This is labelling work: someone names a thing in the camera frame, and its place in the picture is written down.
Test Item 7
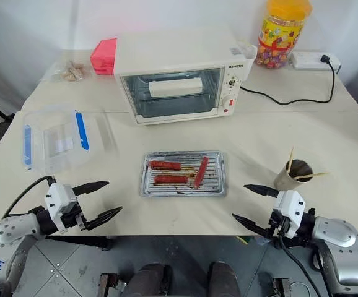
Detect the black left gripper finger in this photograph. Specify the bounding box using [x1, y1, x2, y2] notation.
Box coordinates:
[72, 181, 110, 197]
[84, 206, 124, 231]

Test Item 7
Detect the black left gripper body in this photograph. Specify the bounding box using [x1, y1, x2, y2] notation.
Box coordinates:
[59, 201, 90, 231]

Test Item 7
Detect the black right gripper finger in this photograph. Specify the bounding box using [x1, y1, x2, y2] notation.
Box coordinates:
[231, 212, 272, 239]
[243, 184, 281, 199]

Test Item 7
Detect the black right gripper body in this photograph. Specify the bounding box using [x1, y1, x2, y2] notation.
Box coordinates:
[264, 210, 292, 241]

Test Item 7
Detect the light wooden stick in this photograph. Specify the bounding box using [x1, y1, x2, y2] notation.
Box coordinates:
[287, 146, 295, 174]
[292, 171, 332, 181]

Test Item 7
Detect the steel cup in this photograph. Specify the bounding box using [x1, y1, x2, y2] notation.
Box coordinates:
[273, 158, 315, 192]

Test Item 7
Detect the silver metal baking tray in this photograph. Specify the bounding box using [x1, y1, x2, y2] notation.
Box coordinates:
[139, 150, 230, 199]

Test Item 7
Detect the clear container with blue clips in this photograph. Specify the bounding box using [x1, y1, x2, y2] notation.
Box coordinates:
[20, 103, 120, 176]

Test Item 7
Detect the dark rounded shape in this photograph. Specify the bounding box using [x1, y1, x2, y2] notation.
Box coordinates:
[207, 260, 243, 297]
[125, 262, 168, 297]

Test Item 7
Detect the red sausage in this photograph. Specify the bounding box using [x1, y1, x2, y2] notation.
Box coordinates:
[153, 174, 190, 186]
[192, 155, 209, 190]
[147, 159, 183, 171]

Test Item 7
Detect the clear bag of peanuts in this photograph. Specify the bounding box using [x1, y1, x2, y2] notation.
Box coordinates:
[41, 58, 90, 84]

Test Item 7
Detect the white roll inside oven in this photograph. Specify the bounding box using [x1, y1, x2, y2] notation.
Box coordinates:
[147, 77, 205, 100]

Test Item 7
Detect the pink plastic box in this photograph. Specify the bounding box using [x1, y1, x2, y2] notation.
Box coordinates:
[89, 37, 118, 77]

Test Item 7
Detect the white power strip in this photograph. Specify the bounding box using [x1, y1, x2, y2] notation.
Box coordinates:
[290, 50, 343, 72]

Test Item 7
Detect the clear plastic bag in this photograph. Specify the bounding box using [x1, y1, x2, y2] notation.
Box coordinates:
[237, 38, 258, 61]

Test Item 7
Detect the candy jar with orange lid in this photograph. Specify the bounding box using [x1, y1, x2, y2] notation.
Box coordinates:
[254, 0, 313, 71]

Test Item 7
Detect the cream toaster oven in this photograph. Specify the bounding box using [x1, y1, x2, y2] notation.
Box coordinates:
[113, 25, 258, 126]

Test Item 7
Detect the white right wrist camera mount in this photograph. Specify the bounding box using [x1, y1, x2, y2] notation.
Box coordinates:
[271, 189, 306, 239]

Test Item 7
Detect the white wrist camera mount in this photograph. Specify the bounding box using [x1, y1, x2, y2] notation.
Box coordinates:
[44, 183, 82, 233]
[271, 189, 306, 239]

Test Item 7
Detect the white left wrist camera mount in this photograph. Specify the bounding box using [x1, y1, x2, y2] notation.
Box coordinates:
[44, 183, 82, 233]

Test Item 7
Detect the black table frame bar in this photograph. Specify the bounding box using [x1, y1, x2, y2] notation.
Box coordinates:
[45, 235, 118, 252]

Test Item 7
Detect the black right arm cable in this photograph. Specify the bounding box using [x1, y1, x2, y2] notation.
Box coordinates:
[277, 237, 324, 297]

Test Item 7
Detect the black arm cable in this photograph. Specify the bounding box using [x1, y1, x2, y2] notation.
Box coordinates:
[3, 175, 58, 218]
[277, 237, 324, 297]

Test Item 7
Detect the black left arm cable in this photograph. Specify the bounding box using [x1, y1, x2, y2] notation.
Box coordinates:
[3, 175, 58, 218]

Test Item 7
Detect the black oven power cord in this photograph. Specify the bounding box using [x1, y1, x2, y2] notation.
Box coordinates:
[240, 54, 338, 106]

